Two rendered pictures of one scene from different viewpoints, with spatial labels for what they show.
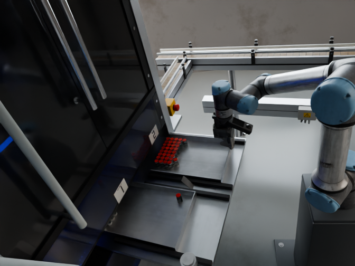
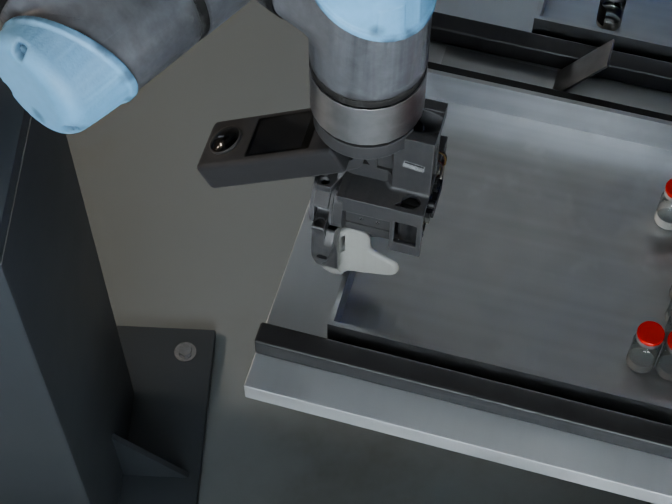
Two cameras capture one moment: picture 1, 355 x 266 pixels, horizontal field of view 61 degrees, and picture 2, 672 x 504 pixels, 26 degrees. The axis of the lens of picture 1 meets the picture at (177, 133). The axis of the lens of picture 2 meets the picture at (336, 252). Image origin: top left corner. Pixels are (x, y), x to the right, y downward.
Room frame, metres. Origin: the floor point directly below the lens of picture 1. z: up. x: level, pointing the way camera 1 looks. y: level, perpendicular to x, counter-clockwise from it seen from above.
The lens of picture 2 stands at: (1.58, -0.37, 1.87)
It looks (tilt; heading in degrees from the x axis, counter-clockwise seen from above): 58 degrees down; 166
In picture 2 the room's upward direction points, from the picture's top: straight up
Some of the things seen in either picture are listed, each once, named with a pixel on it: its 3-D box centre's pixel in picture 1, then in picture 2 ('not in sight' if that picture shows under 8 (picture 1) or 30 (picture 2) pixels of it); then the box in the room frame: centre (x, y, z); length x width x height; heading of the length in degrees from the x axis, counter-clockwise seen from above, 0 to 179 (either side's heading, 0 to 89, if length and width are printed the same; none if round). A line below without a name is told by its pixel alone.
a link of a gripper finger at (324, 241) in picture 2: not in sight; (330, 224); (1.02, -0.24, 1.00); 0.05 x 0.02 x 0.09; 150
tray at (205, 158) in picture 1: (193, 156); (578, 247); (1.03, -0.04, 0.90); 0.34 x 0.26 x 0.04; 61
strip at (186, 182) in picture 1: (198, 184); (524, 56); (0.84, -0.03, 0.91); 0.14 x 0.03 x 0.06; 60
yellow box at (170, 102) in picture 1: (168, 106); not in sight; (1.35, 0.01, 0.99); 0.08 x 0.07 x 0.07; 61
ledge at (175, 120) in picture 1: (167, 122); not in sight; (1.38, 0.04, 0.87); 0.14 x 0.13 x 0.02; 61
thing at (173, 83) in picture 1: (166, 88); not in sight; (1.67, 0.00, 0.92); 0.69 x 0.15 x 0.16; 151
